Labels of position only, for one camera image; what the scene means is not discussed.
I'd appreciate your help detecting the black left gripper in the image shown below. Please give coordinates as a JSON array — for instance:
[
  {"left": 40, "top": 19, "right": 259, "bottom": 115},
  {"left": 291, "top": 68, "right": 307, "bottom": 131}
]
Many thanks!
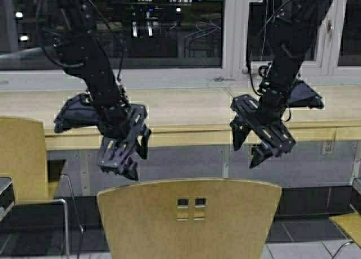
[{"left": 98, "top": 104, "right": 152, "bottom": 181}]

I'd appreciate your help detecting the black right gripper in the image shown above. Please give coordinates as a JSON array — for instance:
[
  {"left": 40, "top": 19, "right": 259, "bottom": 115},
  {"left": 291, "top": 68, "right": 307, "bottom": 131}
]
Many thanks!
[{"left": 230, "top": 94, "right": 296, "bottom": 169}]

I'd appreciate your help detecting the yellow plywood chair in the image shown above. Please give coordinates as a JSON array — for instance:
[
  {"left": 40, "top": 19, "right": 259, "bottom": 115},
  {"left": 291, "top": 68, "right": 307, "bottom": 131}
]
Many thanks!
[
  {"left": 96, "top": 178, "right": 282, "bottom": 258},
  {"left": 329, "top": 212, "right": 360, "bottom": 258},
  {"left": 0, "top": 115, "right": 85, "bottom": 259}
]

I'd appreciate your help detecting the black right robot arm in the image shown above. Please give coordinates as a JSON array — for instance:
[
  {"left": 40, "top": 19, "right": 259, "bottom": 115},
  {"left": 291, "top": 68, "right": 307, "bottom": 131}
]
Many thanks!
[{"left": 230, "top": 0, "right": 333, "bottom": 168}]

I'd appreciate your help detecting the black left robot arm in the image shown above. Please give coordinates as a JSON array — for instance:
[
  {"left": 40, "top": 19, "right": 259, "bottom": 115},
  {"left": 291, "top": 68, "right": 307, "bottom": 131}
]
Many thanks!
[{"left": 52, "top": 0, "right": 152, "bottom": 181}]

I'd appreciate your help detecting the black robot base left corner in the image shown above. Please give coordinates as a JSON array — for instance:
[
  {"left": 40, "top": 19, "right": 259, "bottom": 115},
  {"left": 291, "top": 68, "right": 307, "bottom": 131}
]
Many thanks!
[{"left": 0, "top": 177, "right": 15, "bottom": 221}]

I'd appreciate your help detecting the black robot base right corner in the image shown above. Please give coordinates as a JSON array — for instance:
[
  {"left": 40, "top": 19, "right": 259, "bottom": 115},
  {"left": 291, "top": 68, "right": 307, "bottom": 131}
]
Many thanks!
[{"left": 350, "top": 178, "right": 360, "bottom": 214}]

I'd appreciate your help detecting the long wooden counter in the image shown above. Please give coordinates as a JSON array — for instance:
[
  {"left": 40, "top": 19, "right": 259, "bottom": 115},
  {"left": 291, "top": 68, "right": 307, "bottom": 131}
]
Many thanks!
[{"left": 1, "top": 85, "right": 360, "bottom": 150}]

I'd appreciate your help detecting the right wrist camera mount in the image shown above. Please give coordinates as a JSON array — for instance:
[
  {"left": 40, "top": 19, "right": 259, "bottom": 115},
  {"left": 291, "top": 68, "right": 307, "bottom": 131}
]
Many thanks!
[{"left": 287, "top": 80, "right": 324, "bottom": 109}]

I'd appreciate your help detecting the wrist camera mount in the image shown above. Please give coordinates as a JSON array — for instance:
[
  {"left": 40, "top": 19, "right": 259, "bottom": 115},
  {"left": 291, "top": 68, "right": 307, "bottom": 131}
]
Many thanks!
[
  {"left": 287, "top": 80, "right": 324, "bottom": 109},
  {"left": 54, "top": 93, "right": 99, "bottom": 133}
]

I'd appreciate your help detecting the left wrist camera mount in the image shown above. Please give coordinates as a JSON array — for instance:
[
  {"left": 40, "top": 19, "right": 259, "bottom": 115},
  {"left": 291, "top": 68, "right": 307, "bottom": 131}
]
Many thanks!
[{"left": 54, "top": 93, "right": 99, "bottom": 133}]

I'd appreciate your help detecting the wall power outlet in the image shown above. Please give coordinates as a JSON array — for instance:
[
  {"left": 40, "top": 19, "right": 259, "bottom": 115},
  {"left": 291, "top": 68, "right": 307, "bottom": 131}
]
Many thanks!
[{"left": 321, "top": 141, "right": 334, "bottom": 155}]

